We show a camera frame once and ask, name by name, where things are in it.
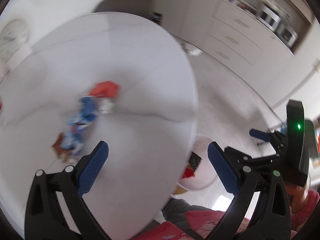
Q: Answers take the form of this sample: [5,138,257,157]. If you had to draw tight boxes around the crumpled cloth on floor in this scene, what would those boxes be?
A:
[181,42,202,56]

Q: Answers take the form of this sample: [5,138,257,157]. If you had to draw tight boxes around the blue paper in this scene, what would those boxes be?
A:
[79,96,98,122]

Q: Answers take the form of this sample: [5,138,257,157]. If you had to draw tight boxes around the white plastic trash bin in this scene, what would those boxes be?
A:
[178,134,217,191]

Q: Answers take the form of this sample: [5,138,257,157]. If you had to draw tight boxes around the red torn cardboard sheet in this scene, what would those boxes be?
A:
[182,167,195,179]

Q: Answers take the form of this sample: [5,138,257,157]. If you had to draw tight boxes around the blue white printed wrapper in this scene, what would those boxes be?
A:
[60,113,97,155]

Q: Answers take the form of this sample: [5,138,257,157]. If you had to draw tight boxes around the grey paper ball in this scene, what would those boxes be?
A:
[98,98,116,115]

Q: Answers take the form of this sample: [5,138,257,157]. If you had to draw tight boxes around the red paper box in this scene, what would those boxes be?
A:
[89,81,120,99]

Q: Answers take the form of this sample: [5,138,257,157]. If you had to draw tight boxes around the pink patterned jacket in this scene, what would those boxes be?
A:
[135,186,319,239]

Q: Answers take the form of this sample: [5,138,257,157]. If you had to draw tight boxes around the white round wall clock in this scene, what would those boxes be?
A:
[1,19,30,62]

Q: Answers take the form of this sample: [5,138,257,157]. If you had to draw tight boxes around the brown snack wrapper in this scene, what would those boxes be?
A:
[51,133,74,162]

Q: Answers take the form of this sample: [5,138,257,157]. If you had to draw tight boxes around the grey chair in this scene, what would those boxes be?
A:
[93,0,162,25]

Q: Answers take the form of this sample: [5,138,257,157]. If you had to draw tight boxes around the person legs grey trousers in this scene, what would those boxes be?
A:
[161,197,203,228]

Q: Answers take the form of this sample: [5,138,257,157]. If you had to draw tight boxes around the beige cabinet wall unit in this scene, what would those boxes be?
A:
[107,0,320,108]

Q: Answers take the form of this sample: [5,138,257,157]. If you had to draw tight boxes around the person right hand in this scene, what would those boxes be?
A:
[285,183,309,213]

